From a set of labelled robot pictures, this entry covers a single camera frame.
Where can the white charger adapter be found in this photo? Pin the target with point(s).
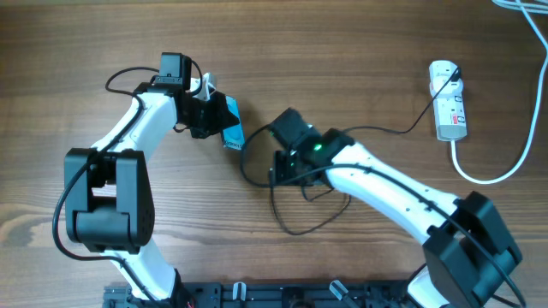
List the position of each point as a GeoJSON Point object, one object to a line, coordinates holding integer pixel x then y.
{"type": "Point", "coordinates": [444, 86]}

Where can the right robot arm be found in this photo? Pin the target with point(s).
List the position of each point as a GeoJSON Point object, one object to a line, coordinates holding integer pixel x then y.
{"type": "Point", "coordinates": [469, 251]}

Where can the black mounting rail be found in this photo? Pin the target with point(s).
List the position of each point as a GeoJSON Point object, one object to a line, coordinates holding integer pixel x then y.
{"type": "Point", "coordinates": [372, 294]}

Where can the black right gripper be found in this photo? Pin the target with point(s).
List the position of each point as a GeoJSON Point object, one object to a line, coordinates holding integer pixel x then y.
{"type": "Point", "coordinates": [282, 174]}

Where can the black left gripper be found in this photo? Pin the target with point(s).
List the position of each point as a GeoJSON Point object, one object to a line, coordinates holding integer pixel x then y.
{"type": "Point", "coordinates": [218, 121]}

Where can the white power strip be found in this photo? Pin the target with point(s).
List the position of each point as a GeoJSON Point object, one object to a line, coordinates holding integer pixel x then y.
{"type": "Point", "coordinates": [449, 113]}

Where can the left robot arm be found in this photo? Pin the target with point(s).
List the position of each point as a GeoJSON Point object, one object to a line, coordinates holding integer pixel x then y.
{"type": "Point", "coordinates": [106, 210]}

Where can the blue smartphone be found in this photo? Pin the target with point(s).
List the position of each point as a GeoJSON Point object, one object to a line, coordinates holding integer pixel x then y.
{"type": "Point", "coordinates": [233, 137]}

